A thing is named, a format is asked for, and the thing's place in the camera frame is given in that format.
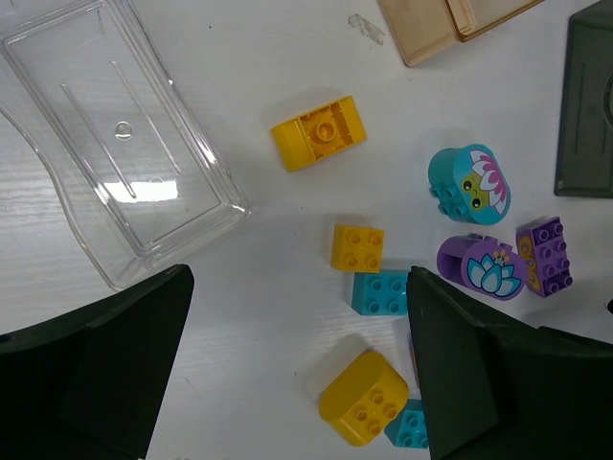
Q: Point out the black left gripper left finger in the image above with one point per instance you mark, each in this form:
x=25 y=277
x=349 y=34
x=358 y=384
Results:
x=89 y=384

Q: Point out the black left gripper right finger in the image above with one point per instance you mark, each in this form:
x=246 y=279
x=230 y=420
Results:
x=493 y=387

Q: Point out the teal 2x4 lego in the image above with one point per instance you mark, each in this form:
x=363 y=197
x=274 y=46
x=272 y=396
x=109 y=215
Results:
x=408 y=428

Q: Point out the yellow curved lego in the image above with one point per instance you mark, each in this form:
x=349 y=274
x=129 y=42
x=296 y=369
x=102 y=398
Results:
x=318 y=134
x=360 y=403

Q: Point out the purple lotus lego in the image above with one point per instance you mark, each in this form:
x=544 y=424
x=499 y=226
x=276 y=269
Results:
x=483 y=264

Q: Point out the teal 2x2 lego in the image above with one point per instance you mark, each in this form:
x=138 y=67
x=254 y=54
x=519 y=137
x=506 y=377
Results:
x=380 y=294

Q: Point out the yellow square lego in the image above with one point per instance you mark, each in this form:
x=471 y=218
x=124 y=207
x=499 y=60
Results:
x=357 y=248

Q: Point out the teal flower face lego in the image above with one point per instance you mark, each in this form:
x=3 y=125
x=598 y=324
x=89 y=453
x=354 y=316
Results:
x=469 y=185

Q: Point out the purple 2x4 lego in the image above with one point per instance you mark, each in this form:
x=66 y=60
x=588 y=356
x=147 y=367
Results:
x=542 y=245

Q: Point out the dark grey plastic container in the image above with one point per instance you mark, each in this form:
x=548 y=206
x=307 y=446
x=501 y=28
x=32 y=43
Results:
x=584 y=151

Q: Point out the clear plastic container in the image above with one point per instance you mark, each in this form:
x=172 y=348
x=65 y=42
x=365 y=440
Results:
x=140 y=183

